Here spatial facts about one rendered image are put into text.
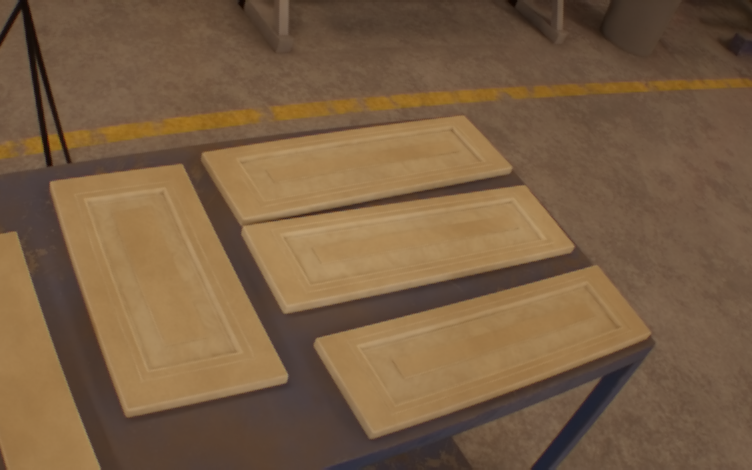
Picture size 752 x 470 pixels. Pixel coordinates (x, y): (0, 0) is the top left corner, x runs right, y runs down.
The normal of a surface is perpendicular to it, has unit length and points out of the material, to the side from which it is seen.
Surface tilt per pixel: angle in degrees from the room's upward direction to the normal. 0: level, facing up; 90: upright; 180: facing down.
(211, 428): 0
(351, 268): 11
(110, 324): 0
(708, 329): 0
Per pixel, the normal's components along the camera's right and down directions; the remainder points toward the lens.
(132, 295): 0.08, -0.66
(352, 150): 0.16, -0.83
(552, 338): 0.35, -0.56
